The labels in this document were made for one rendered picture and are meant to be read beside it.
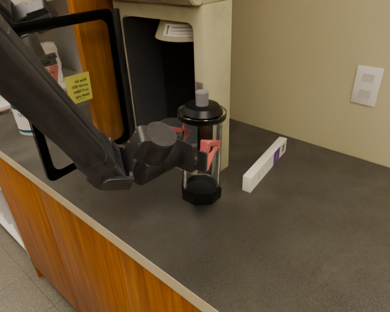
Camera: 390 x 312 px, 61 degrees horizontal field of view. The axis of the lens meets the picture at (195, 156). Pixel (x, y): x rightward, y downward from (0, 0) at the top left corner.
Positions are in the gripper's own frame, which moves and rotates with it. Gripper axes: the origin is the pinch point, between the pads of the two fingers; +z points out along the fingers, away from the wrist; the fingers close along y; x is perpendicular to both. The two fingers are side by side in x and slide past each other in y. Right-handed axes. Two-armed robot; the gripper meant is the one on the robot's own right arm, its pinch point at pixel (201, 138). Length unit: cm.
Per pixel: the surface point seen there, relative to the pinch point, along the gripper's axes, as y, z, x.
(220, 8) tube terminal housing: 6.4, 13.7, -26.2
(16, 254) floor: 133, -8, 116
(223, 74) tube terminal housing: 6.3, 16.5, -10.4
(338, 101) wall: -14, 52, 1
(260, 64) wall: 15, 52, -5
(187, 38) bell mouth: 14.7, 11.8, -18.8
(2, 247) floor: 145, -11, 116
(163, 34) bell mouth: 21.0, 9.9, -19.2
